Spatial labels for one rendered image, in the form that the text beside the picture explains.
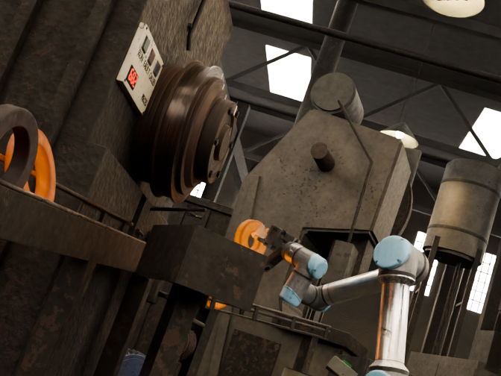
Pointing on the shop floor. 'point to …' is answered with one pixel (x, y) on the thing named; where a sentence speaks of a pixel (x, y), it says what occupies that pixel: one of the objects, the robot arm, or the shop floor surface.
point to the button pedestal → (339, 368)
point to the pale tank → (458, 239)
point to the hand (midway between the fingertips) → (253, 236)
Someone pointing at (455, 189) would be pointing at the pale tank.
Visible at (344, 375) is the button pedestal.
